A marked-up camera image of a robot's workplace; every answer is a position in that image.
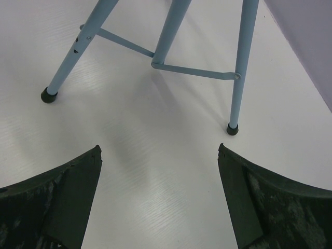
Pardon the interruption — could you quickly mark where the light blue music stand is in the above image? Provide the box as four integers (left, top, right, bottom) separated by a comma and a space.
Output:
41, 1, 259, 136

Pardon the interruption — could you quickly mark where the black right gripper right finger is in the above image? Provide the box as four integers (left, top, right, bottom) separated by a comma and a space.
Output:
218, 144, 331, 248

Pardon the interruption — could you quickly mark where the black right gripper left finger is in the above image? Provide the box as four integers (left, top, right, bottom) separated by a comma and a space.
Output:
1, 145, 102, 248

